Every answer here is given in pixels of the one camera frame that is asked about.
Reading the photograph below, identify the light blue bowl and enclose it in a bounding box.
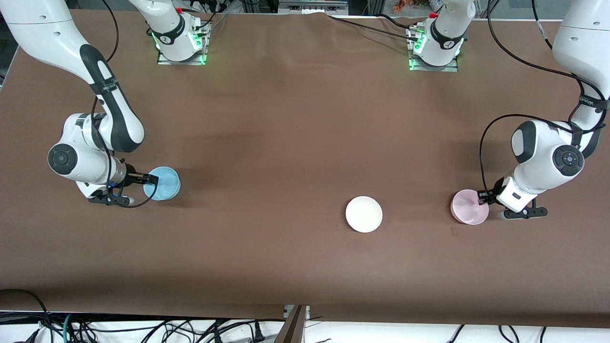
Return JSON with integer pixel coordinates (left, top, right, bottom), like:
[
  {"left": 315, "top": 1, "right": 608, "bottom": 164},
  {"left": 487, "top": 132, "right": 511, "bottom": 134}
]
[{"left": 143, "top": 166, "right": 182, "bottom": 202}]

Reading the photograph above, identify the pink bowl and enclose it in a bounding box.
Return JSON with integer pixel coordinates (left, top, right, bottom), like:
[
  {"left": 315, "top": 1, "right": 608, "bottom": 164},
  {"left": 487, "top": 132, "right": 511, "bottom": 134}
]
[{"left": 450, "top": 189, "right": 490, "bottom": 225}]

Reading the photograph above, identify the white bowl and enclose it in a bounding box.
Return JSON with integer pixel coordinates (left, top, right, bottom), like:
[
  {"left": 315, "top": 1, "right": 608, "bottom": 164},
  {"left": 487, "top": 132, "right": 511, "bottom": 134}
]
[{"left": 346, "top": 196, "right": 383, "bottom": 233}]

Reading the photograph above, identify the brown table cover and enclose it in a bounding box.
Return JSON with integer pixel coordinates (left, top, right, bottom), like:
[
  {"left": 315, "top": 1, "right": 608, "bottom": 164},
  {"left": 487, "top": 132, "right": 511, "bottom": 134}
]
[{"left": 0, "top": 10, "right": 610, "bottom": 329}]

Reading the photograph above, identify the grey aluminium crossbar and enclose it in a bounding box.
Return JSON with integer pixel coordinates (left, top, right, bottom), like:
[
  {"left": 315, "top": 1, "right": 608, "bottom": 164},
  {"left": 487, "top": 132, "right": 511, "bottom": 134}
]
[{"left": 278, "top": 0, "right": 349, "bottom": 15}]

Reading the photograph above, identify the thick black cable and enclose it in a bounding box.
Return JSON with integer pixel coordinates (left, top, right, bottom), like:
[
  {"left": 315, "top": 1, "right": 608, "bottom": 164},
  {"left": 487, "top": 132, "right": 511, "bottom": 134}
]
[{"left": 0, "top": 289, "right": 51, "bottom": 334}]

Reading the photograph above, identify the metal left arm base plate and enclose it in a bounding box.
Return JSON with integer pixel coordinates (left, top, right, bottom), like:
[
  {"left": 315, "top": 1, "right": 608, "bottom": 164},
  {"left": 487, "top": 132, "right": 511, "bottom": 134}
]
[{"left": 407, "top": 26, "right": 460, "bottom": 73}]

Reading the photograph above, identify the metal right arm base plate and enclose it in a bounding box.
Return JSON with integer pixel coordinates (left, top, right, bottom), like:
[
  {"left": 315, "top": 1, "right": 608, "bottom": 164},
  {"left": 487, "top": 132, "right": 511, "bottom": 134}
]
[{"left": 157, "top": 19, "right": 212, "bottom": 66}]

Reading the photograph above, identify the black base cable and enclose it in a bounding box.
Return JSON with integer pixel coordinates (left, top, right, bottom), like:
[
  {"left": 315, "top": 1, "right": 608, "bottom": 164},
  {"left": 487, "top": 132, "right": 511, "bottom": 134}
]
[
  {"left": 326, "top": 14, "right": 422, "bottom": 41},
  {"left": 379, "top": 13, "right": 415, "bottom": 30}
]

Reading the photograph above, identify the aluminium frame beam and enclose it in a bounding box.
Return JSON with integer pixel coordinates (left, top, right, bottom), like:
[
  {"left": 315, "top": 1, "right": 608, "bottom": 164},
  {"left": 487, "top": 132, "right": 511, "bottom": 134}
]
[{"left": 275, "top": 305, "right": 310, "bottom": 343}]

